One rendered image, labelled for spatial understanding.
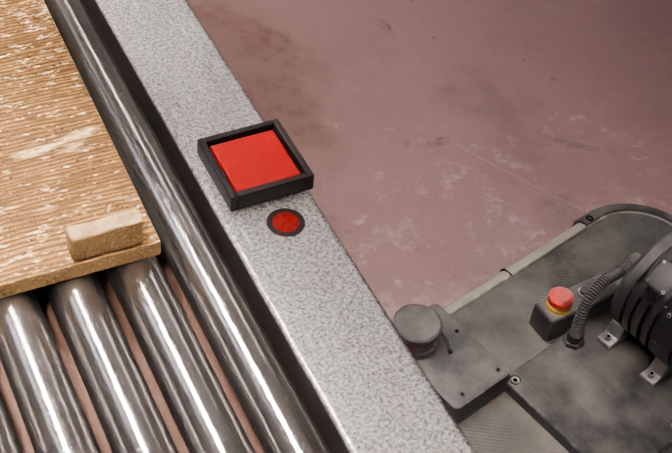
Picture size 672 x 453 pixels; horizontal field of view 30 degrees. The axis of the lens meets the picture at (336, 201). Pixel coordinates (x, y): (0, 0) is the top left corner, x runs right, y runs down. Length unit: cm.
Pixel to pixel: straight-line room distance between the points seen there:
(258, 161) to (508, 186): 140
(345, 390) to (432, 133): 160
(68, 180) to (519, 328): 99
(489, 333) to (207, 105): 84
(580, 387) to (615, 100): 100
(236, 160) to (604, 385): 89
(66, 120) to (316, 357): 31
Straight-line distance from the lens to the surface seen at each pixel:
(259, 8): 276
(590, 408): 180
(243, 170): 106
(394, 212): 234
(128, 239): 98
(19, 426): 97
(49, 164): 106
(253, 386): 93
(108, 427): 92
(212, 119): 112
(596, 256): 201
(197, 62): 118
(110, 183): 104
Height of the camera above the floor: 167
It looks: 46 degrees down
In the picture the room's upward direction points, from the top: 7 degrees clockwise
